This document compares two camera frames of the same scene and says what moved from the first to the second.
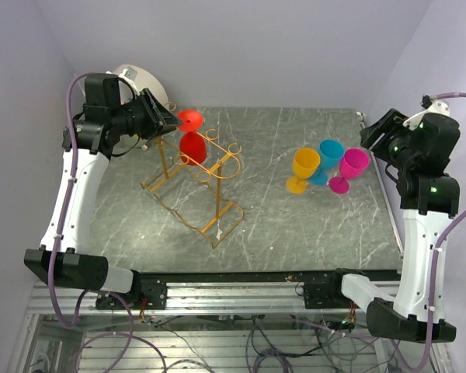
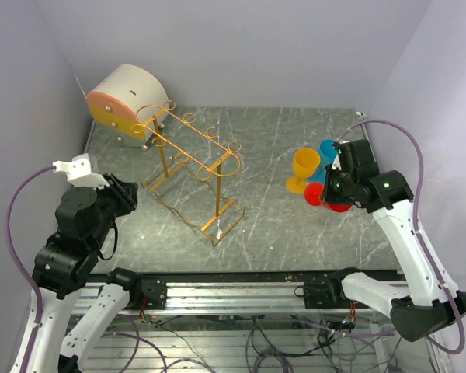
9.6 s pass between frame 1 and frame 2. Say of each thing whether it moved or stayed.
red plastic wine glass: moved
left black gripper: moved
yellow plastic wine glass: stayed
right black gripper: moved
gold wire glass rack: stayed
